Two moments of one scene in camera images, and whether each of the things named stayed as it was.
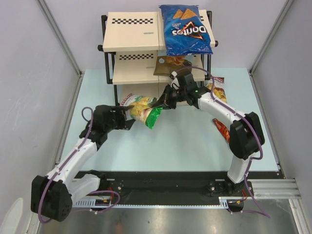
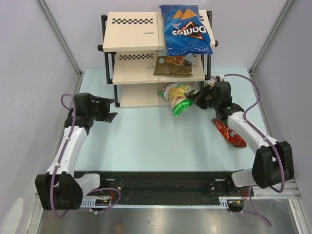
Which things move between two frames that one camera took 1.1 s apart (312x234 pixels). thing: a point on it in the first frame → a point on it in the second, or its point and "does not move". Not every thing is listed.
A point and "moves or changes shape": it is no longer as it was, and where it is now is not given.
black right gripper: [166, 98] → [201, 94]
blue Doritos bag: [185, 32] does not move
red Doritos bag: [224, 128] does not move
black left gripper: [119, 112] → [105, 104]
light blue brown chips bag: [165, 65] does not move
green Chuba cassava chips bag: [140, 108] moves or changes shape
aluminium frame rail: [275, 188] does not move
